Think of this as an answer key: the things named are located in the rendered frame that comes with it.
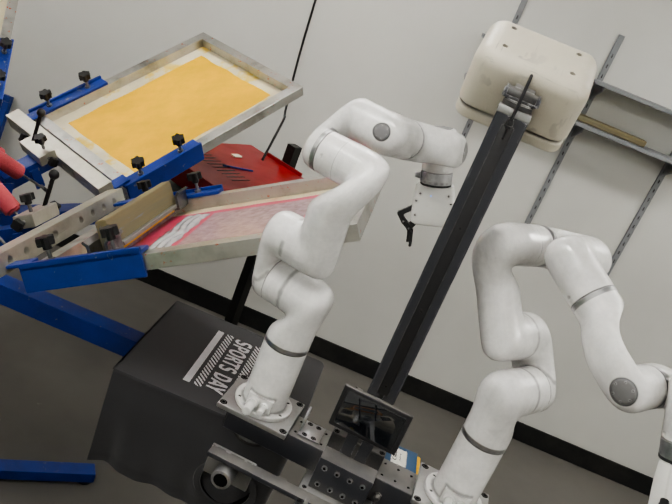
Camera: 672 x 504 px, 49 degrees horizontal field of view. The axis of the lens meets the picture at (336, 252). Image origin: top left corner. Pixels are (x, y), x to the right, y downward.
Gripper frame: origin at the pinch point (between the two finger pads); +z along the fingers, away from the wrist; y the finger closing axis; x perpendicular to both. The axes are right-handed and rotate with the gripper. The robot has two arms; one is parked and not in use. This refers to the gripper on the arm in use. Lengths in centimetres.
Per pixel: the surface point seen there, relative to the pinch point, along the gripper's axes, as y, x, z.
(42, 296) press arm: -103, 0, 28
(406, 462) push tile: 1, -13, 54
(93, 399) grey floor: -134, 85, 115
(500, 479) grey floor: 50, 154, 171
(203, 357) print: -57, -2, 39
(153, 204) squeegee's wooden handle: -74, 6, 0
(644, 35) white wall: 87, 200, -48
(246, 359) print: -47, 6, 42
